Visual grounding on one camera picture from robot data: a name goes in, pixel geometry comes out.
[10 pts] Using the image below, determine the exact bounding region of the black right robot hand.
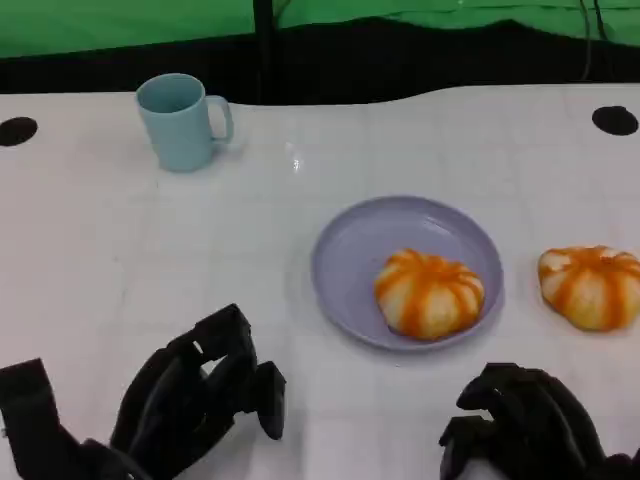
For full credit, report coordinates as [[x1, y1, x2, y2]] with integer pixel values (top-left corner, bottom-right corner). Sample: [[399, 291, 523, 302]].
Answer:
[[438, 362, 606, 480]]

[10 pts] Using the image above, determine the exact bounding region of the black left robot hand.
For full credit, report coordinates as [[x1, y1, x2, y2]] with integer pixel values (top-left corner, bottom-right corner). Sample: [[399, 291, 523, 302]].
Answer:
[[109, 303, 288, 476]]

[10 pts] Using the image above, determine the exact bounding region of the orange white toy bread roll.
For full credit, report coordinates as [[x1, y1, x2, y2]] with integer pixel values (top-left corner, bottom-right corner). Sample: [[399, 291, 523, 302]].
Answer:
[[537, 244, 640, 332], [374, 248, 486, 342]]

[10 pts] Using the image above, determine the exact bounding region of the lilac plate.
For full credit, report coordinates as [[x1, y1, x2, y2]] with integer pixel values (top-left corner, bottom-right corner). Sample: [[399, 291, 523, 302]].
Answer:
[[309, 194, 505, 353]]

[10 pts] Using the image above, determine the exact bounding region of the pale green mug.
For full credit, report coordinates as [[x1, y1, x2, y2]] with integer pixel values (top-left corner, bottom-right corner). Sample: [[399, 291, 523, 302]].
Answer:
[[135, 73, 235, 174]]

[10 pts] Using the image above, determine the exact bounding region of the black table hole cover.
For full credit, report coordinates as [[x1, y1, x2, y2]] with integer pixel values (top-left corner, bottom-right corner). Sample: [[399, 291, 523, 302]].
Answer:
[[591, 105, 640, 136], [0, 116, 39, 147]]

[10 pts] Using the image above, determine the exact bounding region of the black upright pole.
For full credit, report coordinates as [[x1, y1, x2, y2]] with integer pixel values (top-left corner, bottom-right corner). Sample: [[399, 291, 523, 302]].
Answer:
[[252, 0, 276, 104]]

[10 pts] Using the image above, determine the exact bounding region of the green cloth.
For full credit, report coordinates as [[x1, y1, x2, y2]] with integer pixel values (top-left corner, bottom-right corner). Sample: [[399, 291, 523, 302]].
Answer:
[[0, 0, 640, 60]]

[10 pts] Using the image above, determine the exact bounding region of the black backdrop cloth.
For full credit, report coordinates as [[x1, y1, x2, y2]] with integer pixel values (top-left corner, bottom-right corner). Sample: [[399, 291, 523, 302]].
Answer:
[[0, 17, 640, 106]]

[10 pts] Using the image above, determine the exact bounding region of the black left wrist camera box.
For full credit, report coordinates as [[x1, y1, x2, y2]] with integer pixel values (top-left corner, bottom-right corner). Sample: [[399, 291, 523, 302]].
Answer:
[[0, 357, 86, 480]]

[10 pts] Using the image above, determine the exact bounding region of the thin hanging black cable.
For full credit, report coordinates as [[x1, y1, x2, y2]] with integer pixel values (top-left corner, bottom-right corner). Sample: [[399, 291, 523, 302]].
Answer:
[[593, 0, 609, 41], [578, 0, 595, 81]]

